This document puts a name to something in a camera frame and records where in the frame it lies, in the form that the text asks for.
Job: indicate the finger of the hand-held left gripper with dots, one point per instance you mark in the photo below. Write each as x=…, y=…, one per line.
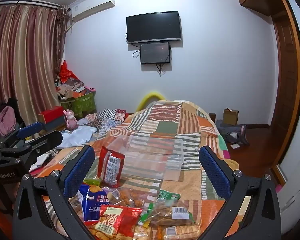
x=46, y=141
x=30, y=130

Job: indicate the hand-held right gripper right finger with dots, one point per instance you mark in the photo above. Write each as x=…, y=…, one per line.
x=214, y=172

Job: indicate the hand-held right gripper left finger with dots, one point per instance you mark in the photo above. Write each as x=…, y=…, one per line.
x=80, y=170

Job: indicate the small green snack packet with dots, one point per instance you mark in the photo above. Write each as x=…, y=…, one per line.
x=92, y=181

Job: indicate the red snack packet white label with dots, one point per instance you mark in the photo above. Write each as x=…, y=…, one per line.
x=111, y=167

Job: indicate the blue snack packet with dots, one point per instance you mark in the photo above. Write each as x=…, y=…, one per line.
x=92, y=205

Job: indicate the clear packet golden fried snacks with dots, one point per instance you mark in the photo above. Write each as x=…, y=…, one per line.
x=130, y=198

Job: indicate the green-topped clear cracker packet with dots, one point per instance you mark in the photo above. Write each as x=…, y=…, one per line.
x=167, y=211

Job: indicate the red and yellow snack packet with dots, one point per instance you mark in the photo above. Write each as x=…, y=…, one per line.
x=115, y=223

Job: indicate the clear plastic storage container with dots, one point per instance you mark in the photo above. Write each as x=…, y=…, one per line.
x=146, y=160

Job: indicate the round biscuit sleeve packet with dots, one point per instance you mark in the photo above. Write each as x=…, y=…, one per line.
x=181, y=233

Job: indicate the orange cracker packet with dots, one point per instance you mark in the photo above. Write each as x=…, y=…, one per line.
x=141, y=233

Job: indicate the dark grey box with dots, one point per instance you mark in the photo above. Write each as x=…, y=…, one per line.
x=56, y=125

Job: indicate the white paper sheet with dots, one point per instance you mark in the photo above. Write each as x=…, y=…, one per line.
x=40, y=161

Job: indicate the pink garment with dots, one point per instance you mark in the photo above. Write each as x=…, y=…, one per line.
x=6, y=120

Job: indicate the red box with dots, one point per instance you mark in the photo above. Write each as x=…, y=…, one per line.
x=51, y=113

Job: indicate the black fuzzy object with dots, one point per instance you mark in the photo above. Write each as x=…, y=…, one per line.
x=15, y=105

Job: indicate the light blue cloth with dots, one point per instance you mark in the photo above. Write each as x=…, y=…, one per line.
x=76, y=136

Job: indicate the pink toy rabbit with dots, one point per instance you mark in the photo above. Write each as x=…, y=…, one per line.
x=70, y=120

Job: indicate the orange cloth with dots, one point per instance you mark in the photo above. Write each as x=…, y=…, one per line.
x=0, y=205

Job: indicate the small white paper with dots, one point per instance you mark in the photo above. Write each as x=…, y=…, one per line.
x=235, y=146

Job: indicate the grey bag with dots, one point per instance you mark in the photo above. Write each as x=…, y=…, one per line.
x=230, y=131

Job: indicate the patchwork striped blanket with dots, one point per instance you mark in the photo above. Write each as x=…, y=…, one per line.
x=190, y=130

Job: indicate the green patterned box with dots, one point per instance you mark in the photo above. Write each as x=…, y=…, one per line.
x=82, y=103

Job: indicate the checkered patchwork quilt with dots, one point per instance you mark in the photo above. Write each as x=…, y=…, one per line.
x=107, y=118

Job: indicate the cardboard box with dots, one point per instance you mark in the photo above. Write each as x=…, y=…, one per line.
x=231, y=117

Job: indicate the pile of papers and cloths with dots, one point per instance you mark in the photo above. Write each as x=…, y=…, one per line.
x=70, y=87

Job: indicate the pink cloth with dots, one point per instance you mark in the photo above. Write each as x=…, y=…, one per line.
x=278, y=188

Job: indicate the red plastic bag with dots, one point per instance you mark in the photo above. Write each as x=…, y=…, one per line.
x=66, y=72

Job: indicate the striped brown curtain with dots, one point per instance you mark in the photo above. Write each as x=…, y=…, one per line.
x=22, y=55

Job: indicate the white slotted plastic panel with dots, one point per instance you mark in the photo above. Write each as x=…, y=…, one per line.
x=293, y=200

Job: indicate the yellow hoop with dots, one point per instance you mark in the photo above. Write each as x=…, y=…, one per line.
x=152, y=96

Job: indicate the wooden door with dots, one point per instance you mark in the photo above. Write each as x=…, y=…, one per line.
x=286, y=80

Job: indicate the white air conditioner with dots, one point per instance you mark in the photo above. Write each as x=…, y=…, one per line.
x=92, y=6

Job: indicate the dark wooden bed post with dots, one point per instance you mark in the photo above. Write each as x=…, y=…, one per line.
x=212, y=118

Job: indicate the black curtain rail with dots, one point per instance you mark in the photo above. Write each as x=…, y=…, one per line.
x=27, y=3

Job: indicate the small black wall monitor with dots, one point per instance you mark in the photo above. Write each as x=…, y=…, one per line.
x=155, y=53

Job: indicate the black wall television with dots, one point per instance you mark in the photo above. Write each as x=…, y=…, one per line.
x=153, y=27

